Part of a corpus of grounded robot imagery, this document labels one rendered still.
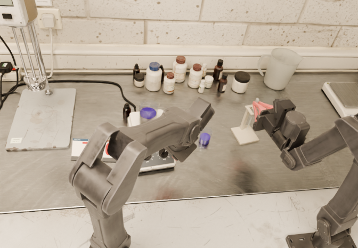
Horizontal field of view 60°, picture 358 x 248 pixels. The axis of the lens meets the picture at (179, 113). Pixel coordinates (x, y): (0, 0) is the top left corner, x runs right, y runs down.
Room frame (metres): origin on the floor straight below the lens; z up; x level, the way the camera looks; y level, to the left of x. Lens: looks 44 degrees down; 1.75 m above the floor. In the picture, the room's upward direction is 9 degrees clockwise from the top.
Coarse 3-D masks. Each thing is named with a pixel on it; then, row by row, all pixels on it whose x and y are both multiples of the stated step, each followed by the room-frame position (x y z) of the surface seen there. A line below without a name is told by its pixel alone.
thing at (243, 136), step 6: (246, 108) 0.82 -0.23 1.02; (252, 108) 0.83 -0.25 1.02; (246, 114) 0.83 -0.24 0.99; (252, 114) 0.79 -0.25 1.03; (246, 120) 0.83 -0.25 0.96; (240, 126) 0.83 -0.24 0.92; (246, 126) 0.85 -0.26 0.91; (234, 132) 0.81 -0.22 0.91; (240, 132) 0.81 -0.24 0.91; (246, 132) 0.82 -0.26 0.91; (252, 132) 0.82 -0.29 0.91; (240, 138) 0.78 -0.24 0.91; (246, 138) 0.79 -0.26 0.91; (252, 138) 0.79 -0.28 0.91; (240, 144) 0.76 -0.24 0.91
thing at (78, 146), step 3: (75, 141) 0.63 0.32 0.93; (78, 141) 0.63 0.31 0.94; (81, 141) 0.63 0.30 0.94; (84, 141) 0.64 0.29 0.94; (87, 141) 0.64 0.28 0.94; (75, 144) 0.62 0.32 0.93; (78, 144) 0.63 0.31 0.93; (81, 144) 0.63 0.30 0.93; (84, 144) 0.63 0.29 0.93; (75, 147) 0.62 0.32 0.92; (78, 147) 0.62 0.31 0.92; (81, 147) 0.62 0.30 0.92; (84, 147) 0.62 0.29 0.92; (75, 150) 0.61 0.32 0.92; (78, 150) 0.61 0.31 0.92; (81, 150) 0.61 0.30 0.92; (72, 153) 0.60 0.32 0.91; (75, 153) 0.60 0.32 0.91; (78, 153) 0.60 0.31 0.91
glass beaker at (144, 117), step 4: (144, 100) 0.74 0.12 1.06; (148, 100) 0.74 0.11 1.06; (152, 100) 0.74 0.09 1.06; (140, 104) 0.72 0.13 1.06; (144, 104) 0.74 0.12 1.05; (148, 104) 0.74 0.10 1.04; (152, 104) 0.74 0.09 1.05; (156, 104) 0.74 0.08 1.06; (140, 108) 0.69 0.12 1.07; (156, 108) 0.73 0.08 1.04; (140, 112) 0.70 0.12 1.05; (144, 112) 0.69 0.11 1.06; (148, 112) 0.69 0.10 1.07; (152, 112) 0.69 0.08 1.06; (156, 112) 0.71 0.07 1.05; (140, 116) 0.70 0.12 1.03; (144, 116) 0.69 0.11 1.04; (148, 116) 0.69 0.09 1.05; (152, 116) 0.69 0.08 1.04; (156, 116) 0.71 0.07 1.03; (140, 120) 0.70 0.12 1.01; (144, 120) 0.69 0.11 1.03; (148, 120) 0.69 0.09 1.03
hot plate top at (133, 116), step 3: (138, 111) 0.76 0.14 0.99; (159, 111) 0.78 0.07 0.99; (162, 111) 0.78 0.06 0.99; (129, 114) 0.74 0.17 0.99; (132, 114) 0.74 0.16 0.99; (135, 114) 0.74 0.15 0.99; (138, 114) 0.75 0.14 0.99; (159, 114) 0.76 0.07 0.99; (132, 117) 0.73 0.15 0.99; (135, 117) 0.73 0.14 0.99; (138, 117) 0.73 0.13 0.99; (132, 120) 0.71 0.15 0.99; (135, 120) 0.72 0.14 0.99; (138, 120) 0.72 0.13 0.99; (132, 123) 0.70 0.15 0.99; (135, 123) 0.70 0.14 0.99; (138, 123) 0.70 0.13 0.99
